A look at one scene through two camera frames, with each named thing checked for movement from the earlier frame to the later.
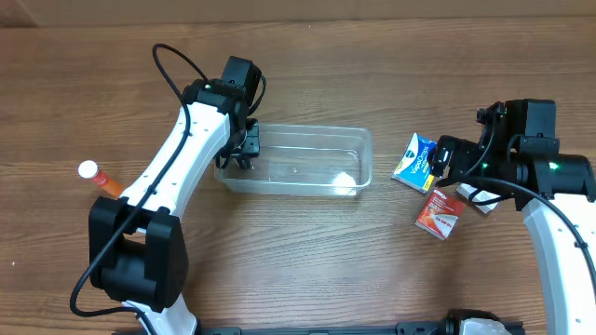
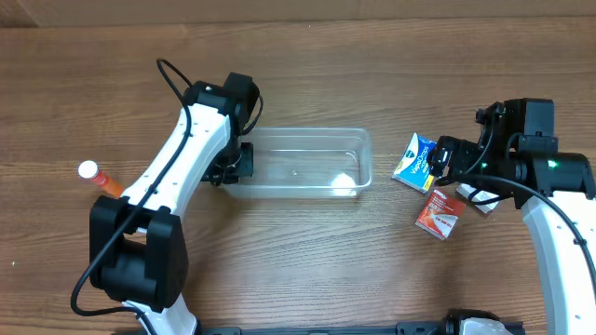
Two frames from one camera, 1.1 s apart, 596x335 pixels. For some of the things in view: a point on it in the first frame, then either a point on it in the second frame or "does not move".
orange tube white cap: x=89 y=169 does not move
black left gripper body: x=250 y=143 -> x=245 y=161
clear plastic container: x=308 y=160 does not move
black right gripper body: x=443 y=156 does not move
